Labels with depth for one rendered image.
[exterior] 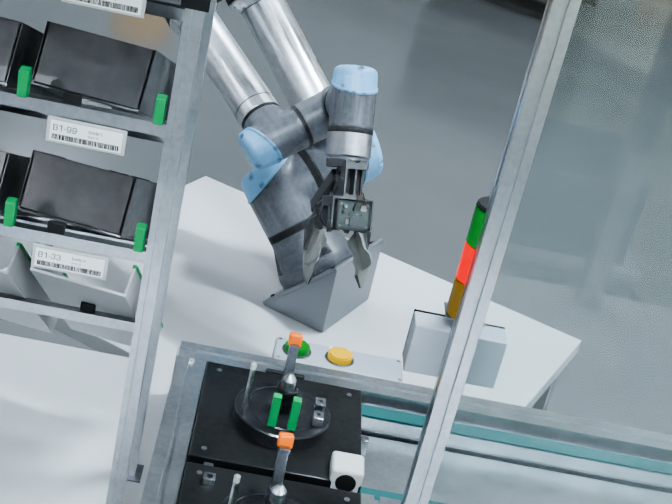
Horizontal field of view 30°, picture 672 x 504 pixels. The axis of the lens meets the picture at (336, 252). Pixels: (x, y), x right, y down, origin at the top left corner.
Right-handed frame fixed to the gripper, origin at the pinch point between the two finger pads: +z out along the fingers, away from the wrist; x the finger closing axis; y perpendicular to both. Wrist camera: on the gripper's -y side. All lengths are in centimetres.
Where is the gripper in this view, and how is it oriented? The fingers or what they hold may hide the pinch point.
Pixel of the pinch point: (333, 279)
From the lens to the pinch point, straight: 209.0
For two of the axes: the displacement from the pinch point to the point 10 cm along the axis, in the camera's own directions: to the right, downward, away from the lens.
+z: -0.9, 10.0, 0.1
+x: 9.5, 0.8, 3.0
